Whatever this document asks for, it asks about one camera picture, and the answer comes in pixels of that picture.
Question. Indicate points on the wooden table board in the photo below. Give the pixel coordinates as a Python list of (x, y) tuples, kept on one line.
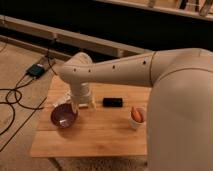
[(103, 131)]

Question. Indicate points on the purple bowl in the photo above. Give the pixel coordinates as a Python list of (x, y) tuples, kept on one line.
[(63, 116)]

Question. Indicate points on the white cup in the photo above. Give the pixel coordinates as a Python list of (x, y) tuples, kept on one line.
[(135, 125)]

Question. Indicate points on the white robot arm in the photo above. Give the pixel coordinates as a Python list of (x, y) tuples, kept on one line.
[(179, 119)]

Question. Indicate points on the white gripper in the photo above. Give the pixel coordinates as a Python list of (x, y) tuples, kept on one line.
[(80, 94)]

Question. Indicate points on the black rectangular block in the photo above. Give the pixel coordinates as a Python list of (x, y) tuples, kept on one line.
[(112, 102)]

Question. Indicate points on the white baseboard ledge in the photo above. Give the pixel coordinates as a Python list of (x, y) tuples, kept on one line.
[(79, 40)]

